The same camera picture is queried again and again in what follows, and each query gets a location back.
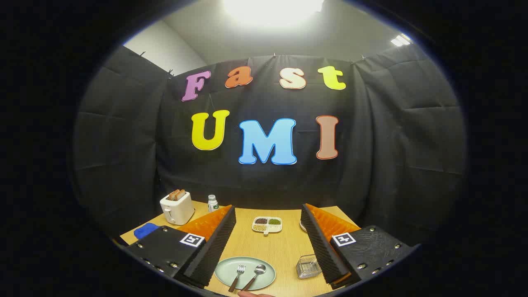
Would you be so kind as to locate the white divided bean dish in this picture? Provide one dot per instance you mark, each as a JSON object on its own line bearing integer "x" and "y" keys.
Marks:
{"x": 267, "y": 225}

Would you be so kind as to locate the pale green plate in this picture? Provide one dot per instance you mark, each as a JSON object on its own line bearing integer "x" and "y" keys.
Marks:
{"x": 225, "y": 273}

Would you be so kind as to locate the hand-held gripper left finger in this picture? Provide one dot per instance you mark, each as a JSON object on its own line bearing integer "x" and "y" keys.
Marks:
{"x": 208, "y": 251}

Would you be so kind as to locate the ceiling light panel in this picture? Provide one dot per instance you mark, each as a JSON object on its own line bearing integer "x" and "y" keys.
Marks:
{"x": 272, "y": 10}

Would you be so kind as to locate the blue cloth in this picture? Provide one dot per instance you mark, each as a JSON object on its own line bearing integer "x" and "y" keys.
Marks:
{"x": 145, "y": 230}

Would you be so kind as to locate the small white drink bottle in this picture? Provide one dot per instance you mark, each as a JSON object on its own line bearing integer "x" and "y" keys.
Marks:
{"x": 213, "y": 204}

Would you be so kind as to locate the metal drainer basket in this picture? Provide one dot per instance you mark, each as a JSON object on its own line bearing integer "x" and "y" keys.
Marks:
{"x": 307, "y": 267}

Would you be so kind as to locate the white toaster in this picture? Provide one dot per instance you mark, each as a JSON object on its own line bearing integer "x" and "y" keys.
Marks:
{"x": 177, "y": 209}

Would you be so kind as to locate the small ceiling light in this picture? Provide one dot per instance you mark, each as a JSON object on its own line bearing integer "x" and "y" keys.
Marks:
{"x": 400, "y": 40}

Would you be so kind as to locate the toast slices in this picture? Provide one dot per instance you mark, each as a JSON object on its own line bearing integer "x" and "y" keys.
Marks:
{"x": 176, "y": 194}

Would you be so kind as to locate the white plate of food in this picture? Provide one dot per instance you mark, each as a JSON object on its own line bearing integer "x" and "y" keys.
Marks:
{"x": 302, "y": 226}

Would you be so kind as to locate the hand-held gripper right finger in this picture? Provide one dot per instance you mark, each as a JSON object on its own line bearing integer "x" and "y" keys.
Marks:
{"x": 326, "y": 251}

